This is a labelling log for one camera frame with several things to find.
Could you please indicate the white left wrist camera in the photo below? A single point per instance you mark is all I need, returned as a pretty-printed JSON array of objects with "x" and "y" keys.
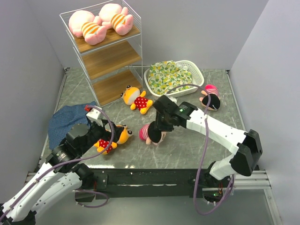
[{"x": 94, "y": 114}]

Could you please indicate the black-haired doll pink striped dress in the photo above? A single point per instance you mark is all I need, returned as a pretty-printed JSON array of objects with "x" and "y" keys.
[{"x": 150, "y": 134}]

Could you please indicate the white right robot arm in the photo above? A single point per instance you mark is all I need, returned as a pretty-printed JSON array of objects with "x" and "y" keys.
[{"x": 245, "y": 147}]

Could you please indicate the yellow plush near shelf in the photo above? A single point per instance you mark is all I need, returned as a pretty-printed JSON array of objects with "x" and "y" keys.
[{"x": 136, "y": 99}]

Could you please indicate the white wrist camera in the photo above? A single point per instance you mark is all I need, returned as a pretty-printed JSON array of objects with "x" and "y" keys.
[
  {"x": 94, "y": 114},
  {"x": 173, "y": 99}
]

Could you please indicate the white wire wooden shelf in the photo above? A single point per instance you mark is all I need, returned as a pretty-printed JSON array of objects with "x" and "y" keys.
[{"x": 109, "y": 66}]

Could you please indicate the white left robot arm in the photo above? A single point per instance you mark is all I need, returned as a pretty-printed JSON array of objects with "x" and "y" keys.
[{"x": 61, "y": 173}]

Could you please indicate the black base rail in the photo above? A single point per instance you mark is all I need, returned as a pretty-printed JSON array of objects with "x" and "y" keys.
[{"x": 117, "y": 183}]

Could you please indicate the yellow plush red dotted dress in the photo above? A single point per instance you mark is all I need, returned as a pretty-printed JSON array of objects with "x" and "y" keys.
[{"x": 121, "y": 135}]

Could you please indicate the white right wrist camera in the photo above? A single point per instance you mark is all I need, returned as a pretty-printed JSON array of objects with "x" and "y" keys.
[{"x": 173, "y": 99}]

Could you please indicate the white plastic basket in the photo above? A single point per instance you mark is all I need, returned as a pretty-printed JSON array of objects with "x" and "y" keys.
[{"x": 184, "y": 89}]

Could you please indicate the pink plush pig striped shirt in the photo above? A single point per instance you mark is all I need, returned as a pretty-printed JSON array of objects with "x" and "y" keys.
[{"x": 84, "y": 24}]

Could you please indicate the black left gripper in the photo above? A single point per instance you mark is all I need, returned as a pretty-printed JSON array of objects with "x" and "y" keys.
[{"x": 106, "y": 133}]

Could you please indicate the blue checked cloth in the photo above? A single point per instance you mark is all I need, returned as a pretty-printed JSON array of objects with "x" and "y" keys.
[{"x": 63, "y": 120}]

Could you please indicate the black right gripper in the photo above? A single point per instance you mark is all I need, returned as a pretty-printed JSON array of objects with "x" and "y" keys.
[{"x": 160, "y": 126}]

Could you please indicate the lemon print cloth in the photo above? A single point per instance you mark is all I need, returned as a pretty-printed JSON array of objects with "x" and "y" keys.
[{"x": 164, "y": 76}]

